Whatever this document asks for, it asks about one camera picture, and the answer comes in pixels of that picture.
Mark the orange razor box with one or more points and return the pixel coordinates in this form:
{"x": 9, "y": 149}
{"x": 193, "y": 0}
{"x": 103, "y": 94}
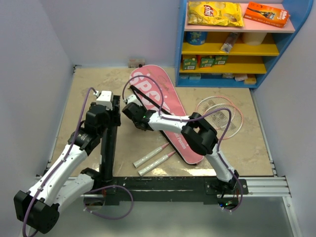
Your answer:
{"x": 266, "y": 14}

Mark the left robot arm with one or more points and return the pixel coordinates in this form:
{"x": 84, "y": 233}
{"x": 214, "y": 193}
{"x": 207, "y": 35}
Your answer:
{"x": 40, "y": 207}

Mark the silver foil packet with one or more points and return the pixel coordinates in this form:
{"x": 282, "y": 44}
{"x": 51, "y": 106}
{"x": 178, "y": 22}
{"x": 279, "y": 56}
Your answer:
{"x": 229, "y": 42}

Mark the cream round container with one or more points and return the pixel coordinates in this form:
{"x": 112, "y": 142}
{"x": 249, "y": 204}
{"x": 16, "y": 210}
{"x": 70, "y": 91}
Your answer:
{"x": 253, "y": 38}

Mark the blue round tin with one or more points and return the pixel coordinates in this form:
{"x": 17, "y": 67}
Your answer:
{"x": 195, "y": 37}

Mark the green box right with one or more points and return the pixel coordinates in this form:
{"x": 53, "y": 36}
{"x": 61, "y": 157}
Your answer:
{"x": 220, "y": 60}

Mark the black shuttlecock tube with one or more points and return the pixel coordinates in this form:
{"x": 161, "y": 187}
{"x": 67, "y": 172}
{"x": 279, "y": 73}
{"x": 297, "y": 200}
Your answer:
{"x": 107, "y": 153}

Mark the green box left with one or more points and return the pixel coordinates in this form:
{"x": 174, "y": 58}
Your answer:
{"x": 189, "y": 64}

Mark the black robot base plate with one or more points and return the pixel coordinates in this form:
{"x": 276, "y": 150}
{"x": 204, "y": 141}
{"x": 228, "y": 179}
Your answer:
{"x": 205, "y": 189}

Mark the blue shelf unit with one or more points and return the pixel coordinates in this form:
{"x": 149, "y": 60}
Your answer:
{"x": 247, "y": 66}

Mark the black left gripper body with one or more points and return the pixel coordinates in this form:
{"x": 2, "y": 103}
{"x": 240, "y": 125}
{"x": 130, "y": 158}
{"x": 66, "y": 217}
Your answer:
{"x": 114, "y": 120}

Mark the green box middle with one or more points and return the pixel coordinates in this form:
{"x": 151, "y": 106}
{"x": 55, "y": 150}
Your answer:
{"x": 206, "y": 62}

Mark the yellow chips bag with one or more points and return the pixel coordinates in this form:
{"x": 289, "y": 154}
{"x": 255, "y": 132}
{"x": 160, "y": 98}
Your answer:
{"x": 215, "y": 13}

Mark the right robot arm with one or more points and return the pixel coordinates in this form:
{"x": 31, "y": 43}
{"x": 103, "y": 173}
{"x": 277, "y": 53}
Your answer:
{"x": 200, "y": 135}

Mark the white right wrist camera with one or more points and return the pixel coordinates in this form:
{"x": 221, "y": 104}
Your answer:
{"x": 132, "y": 99}

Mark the green box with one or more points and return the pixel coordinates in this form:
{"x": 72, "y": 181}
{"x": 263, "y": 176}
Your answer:
{"x": 206, "y": 62}
{"x": 189, "y": 64}
{"x": 220, "y": 60}

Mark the pink racket bag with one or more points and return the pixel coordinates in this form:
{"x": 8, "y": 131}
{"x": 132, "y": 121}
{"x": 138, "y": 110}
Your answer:
{"x": 154, "y": 82}

